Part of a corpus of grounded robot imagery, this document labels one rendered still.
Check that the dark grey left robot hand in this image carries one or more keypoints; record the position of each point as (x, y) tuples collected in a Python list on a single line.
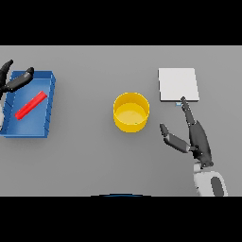
[(17, 81)]

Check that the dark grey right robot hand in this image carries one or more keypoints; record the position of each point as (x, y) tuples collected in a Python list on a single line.
[(199, 138)]

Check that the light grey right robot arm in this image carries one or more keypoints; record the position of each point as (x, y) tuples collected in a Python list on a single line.
[(209, 182)]

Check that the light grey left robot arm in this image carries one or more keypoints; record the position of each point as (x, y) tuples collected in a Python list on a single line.
[(1, 119)]

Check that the red beaker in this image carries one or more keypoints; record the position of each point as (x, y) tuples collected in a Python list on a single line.
[(31, 105)]

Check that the pale square measuring scale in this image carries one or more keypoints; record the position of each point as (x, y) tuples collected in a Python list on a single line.
[(178, 84)]

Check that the yellow bowl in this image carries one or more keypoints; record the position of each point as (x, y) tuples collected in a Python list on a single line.
[(131, 112)]

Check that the blue tray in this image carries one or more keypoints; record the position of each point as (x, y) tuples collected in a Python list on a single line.
[(28, 104)]

